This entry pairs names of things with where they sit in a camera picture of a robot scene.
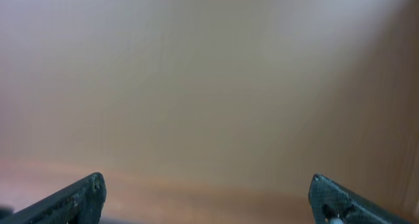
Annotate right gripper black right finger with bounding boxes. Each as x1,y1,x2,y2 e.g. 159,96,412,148
308,174,410,224

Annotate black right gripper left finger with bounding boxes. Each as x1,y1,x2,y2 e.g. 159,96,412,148
1,172,107,224

